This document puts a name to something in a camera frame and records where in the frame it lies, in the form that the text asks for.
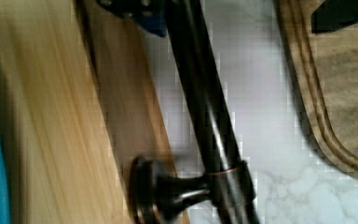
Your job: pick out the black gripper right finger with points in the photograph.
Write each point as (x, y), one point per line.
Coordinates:
(334, 15)

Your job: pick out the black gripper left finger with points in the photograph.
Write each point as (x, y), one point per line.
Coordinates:
(136, 12)

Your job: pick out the dark metal drawer handle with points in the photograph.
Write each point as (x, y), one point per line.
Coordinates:
(156, 196)

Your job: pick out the wooden cutting board tray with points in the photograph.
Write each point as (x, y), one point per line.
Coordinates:
(326, 69)

